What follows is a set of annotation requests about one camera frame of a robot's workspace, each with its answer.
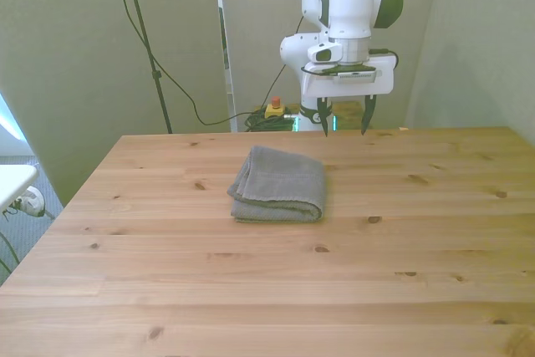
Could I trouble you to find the yellow emergency stop button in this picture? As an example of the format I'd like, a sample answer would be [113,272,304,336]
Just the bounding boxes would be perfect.
[264,96,287,120]

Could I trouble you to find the black floor cable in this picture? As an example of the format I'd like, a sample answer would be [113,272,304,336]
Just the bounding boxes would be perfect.
[0,230,21,275]

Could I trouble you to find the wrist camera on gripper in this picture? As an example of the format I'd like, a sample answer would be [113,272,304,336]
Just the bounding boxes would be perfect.
[334,64,380,84]

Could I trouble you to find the white vertical frame strip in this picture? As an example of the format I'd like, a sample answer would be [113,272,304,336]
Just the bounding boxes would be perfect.
[212,0,240,133]

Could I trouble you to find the grey towel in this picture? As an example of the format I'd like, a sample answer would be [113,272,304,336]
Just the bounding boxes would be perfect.
[227,145,327,224]

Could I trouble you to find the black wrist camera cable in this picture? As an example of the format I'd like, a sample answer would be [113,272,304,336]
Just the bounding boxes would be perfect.
[298,48,400,79]

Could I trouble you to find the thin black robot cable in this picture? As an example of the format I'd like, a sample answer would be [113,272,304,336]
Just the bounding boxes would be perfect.
[265,13,307,108]

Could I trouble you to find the black tripod stand pole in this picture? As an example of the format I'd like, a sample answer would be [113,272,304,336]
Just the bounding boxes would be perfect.
[119,0,174,135]

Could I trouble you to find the long black tripod cable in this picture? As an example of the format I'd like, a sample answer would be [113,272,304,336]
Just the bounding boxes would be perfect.
[106,0,268,126]

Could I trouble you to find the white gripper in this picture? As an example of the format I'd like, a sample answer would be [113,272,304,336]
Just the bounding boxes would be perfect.
[301,52,396,138]

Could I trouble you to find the white side table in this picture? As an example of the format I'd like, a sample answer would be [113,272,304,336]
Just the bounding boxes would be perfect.
[0,164,39,212]

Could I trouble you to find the dark coiled cable bundle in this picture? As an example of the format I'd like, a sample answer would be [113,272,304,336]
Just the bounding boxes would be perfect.
[243,109,296,133]

